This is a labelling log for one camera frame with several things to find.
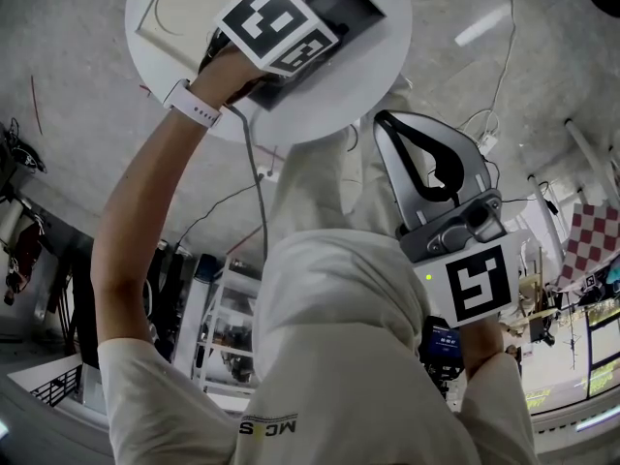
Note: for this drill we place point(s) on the device with blue screen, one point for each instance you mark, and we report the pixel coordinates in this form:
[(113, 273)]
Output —
[(442, 339)]

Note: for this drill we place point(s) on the red and white checkered board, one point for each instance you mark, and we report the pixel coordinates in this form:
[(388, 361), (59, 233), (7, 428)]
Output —
[(588, 245)]

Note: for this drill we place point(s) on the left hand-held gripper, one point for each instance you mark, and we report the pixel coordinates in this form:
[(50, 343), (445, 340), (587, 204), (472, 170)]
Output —
[(271, 22)]

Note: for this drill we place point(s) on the white wristwatch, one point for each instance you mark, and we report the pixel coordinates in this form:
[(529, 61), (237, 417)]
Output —
[(191, 104)]

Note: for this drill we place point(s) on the white table leg frame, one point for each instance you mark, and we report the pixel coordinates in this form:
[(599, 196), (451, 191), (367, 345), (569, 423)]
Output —
[(588, 158)]

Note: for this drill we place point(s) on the person's right forearm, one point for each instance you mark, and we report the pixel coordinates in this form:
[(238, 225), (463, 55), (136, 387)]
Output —
[(482, 347)]

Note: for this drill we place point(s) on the white metal shelf rack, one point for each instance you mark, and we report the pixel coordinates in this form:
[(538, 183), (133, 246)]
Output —
[(225, 322)]

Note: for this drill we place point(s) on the person's white shirt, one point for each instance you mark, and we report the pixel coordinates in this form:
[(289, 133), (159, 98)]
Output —
[(339, 356)]

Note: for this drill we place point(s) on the person's left hand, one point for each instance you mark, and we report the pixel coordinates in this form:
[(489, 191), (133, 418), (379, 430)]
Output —
[(225, 78)]

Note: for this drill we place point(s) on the white power strip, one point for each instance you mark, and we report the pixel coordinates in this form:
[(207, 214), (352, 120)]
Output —
[(487, 142)]

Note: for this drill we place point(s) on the person's beige trousers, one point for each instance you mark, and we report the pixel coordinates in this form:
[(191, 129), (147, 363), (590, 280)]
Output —
[(319, 182)]

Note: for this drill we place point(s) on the person's left forearm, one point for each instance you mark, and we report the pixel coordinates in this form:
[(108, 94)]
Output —
[(140, 221)]

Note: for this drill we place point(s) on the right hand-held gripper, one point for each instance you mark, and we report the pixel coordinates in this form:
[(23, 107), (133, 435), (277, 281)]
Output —
[(477, 279)]

